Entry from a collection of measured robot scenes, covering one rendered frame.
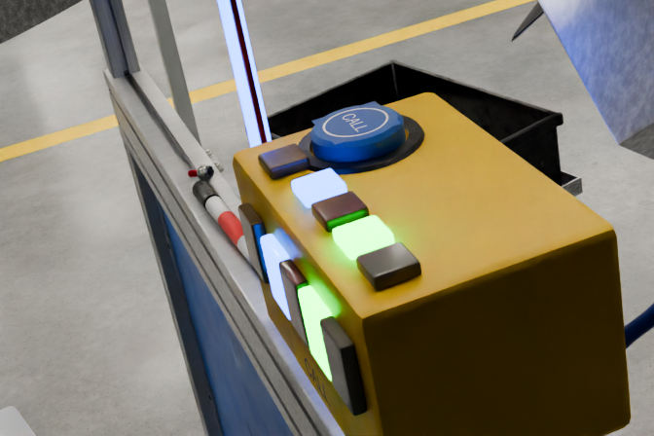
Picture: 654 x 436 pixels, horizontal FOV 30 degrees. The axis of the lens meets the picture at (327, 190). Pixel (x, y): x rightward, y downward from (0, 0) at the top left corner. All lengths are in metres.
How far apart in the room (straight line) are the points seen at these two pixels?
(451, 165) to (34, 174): 2.90
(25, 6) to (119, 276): 0.61
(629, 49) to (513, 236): 0.41
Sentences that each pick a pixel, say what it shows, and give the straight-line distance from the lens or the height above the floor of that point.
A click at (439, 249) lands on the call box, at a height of 1.07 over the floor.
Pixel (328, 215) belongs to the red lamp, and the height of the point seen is 1.08.
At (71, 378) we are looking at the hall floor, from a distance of 2.44.
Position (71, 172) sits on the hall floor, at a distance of 3.30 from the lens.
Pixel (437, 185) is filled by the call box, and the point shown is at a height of 1.07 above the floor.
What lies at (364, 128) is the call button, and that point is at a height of 1.08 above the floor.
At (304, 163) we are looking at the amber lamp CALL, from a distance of 0.50.
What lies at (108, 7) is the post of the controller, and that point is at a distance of 1.28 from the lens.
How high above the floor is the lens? 1.29
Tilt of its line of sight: 27 degrees down
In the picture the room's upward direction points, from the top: 11 degrees counter-clockwise
